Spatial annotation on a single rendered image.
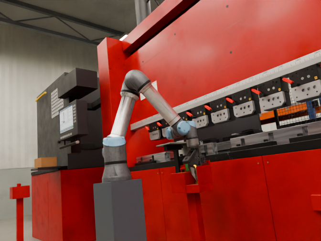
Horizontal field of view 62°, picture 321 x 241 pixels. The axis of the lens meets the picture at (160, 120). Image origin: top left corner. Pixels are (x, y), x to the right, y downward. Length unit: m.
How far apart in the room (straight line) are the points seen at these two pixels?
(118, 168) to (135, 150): 1.53
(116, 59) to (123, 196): 1.99
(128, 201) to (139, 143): 1.62
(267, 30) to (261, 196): 0.97
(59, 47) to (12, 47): 1.46
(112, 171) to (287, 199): 0.90
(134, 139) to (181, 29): 1.24
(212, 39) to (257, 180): 1.05
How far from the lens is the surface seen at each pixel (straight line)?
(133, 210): 1.37
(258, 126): 2.39
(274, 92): 1.70
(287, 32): 1.74
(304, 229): 1.56
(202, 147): 2.06
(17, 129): 8.63
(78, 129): 2.77
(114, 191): 1.31
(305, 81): 1.63
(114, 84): 2.93
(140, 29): 2.88
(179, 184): 1.66
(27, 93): 8.98
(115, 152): 1.37
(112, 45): 3.11
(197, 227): 1.70
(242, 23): 1.94
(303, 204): 1.53
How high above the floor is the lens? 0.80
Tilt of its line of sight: 11 degrees up
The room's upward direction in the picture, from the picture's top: 6 degrees counter-clockwise
